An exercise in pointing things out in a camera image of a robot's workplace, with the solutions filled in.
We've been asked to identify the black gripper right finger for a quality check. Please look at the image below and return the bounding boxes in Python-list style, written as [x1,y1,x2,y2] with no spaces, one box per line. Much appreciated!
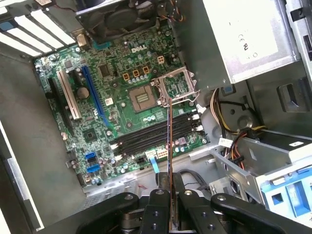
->
[172,172,312,234]

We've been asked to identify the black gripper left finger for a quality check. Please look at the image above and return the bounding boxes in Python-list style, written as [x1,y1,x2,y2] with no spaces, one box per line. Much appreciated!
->
[36,172,172,234]

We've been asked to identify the RAM stick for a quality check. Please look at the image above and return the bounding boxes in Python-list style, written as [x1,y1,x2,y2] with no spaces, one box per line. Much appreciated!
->
[167,96,180,231]

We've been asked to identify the grey metal drive cage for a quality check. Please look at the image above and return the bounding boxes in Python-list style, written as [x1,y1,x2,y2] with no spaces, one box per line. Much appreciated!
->
[209,135,312,220]

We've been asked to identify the blue plastic drive latch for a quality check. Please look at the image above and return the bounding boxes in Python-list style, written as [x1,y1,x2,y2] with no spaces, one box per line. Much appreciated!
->
[259,165,312,219]

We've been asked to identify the black chipset chip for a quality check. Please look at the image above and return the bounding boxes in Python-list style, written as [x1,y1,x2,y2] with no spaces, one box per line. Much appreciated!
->
[82,128,98,142]

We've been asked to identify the CPU socket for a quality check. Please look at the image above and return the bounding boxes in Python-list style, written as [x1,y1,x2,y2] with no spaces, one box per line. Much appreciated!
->
[128,85,158,114]

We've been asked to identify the blue expansion slot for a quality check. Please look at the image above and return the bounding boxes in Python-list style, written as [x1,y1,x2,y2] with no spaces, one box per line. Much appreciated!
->
[81,65,111,128]

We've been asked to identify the green motherboard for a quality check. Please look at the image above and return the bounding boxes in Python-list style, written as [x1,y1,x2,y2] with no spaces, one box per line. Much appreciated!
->
[33,23,210,193]

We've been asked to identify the metal socket cover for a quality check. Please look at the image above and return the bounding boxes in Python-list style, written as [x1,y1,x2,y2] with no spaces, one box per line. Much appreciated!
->
[155,67,200,108]

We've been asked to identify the silver coin battery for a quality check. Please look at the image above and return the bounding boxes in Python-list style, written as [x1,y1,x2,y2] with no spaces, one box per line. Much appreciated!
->
[77,87,90,99]

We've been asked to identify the long black expansion slot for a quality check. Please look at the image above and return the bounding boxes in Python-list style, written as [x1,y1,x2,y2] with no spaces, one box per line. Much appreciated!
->
[47,77,75,138]

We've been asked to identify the white expansion slot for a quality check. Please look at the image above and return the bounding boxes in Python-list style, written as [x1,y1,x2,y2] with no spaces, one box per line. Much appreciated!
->
[56,70,83,120]

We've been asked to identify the short black expansion slot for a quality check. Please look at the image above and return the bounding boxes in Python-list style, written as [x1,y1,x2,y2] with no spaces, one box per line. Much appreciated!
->
[72,69,85,88]

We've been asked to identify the black open PC case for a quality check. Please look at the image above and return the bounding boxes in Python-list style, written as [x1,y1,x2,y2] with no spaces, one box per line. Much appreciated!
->
[0,0,312,234]

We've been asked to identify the grey power supply unit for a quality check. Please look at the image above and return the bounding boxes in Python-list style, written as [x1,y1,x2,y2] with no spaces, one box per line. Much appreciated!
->
[174,0,302,92]

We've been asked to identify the black case fan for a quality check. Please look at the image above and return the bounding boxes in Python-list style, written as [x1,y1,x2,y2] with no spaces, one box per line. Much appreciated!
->
[77,0,161,43]

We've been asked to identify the light blue cable tab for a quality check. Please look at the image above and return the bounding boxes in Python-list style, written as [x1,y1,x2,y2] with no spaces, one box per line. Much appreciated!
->
[147,156,159,174]

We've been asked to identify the power supply wire bundle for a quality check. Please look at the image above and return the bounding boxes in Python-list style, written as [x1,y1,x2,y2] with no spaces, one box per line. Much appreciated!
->
[209,87,268,171]

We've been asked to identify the wire locking lever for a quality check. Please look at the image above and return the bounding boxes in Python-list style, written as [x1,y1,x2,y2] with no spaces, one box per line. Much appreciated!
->
[159,90,202,108]

